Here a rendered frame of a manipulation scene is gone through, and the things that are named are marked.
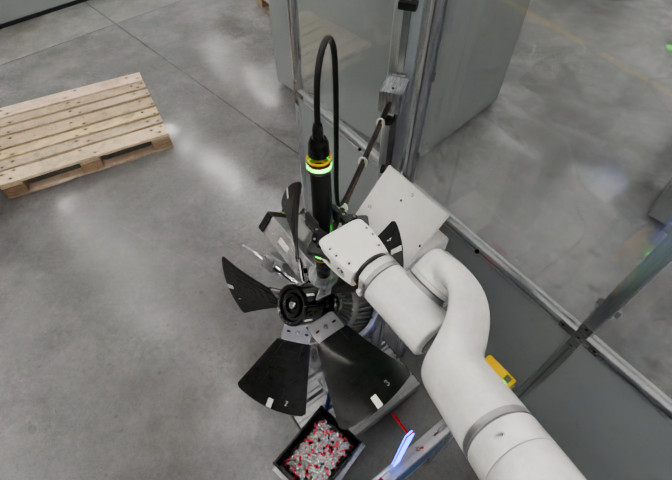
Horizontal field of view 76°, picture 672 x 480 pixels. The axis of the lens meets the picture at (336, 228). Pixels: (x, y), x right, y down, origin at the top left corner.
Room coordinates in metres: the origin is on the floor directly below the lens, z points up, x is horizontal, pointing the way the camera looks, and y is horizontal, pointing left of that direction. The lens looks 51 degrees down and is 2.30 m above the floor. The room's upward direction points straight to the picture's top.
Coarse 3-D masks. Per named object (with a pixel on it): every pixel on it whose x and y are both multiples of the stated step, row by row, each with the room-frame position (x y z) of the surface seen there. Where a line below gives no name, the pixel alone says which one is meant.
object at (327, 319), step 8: (328, 312) 0.59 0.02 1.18; (320, 320) 0.57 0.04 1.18; (328, 320) 0.57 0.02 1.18; (336, 320) 0.57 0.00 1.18; (312, 328) 0.54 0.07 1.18; (320, 328) 0.54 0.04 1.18; (328, 328) 0.54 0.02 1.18; (336, 328) 0.54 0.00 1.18; (320, 336) 0.52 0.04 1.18; (328, 336) 0.52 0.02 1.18
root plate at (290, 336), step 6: (282, 330) 0.57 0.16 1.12; (294, 330) 0.57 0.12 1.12; (300, 330) 0.57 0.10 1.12; (306, 330) 0.57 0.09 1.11; (282, 336) 0.55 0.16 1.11; (288, 336) 0.55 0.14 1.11; (294, 336) 0.56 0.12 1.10; (300, 336) 0.56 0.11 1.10; (306, 336) 0.56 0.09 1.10; (300, 342) 0.54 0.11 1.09; (306, 342) 0.55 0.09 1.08
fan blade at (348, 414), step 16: (336, 336) 0.52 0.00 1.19; (352, 336) 0.52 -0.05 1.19; (320, 352) 0.47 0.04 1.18; (336, 352) 0.47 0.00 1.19; (352, 352) 0.47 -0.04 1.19; (368, 352) 0.47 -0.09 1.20; (336, 368) 0.43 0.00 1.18; (352, 368) 0.43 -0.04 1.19; (368, 368) 0.42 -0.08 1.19; (384, 368) 0.42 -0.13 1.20; (400, 368) 0.42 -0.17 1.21; (336, 384) 0.39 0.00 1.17; (352, 384) 0.39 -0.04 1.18; (368, 384) 0.38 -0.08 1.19; (400, 384) 0.38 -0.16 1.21; (336, 400) 0.35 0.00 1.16; (352, 400) 0.35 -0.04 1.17; (368, 400) 0.35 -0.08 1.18; (384, 400) 0.34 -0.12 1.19; (336, 416) 0.32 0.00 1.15; (352, 416) 0.31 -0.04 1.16; (368, 416) 0.31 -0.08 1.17
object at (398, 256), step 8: (392, 224) 0.74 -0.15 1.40; (384, 232) 0.73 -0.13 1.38; (392, 232) 0.71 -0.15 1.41; (384, 240) 0.70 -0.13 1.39; (400, 240) 0.67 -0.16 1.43; (392, 248) 0.65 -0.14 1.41; (392, 256) 0.63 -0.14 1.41; (400, 256) 0.62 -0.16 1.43; (400, 264) 0.59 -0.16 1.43; (336, 288) 0.60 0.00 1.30; (344, 288) 0.59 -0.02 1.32; (352, 288) 0.58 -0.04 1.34
